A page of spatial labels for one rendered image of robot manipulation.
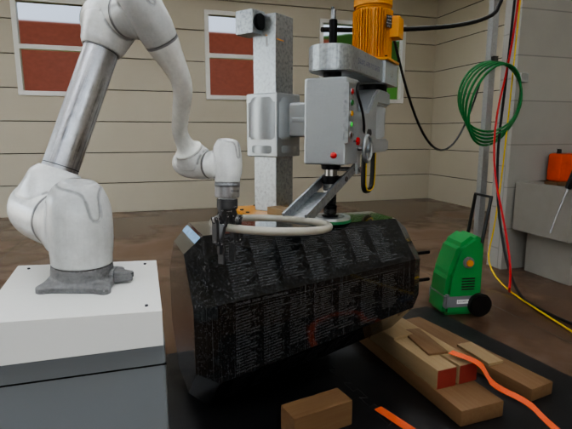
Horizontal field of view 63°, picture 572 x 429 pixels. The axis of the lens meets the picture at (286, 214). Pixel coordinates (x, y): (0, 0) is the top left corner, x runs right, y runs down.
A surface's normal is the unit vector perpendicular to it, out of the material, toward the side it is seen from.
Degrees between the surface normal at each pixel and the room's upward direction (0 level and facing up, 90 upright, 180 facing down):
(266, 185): 90
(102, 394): 90
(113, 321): 90
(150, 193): 90
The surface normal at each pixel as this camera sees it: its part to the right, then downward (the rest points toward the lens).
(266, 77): -0.59, 0.14
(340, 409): 0.47, 0.15
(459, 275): 0.15, 0.17
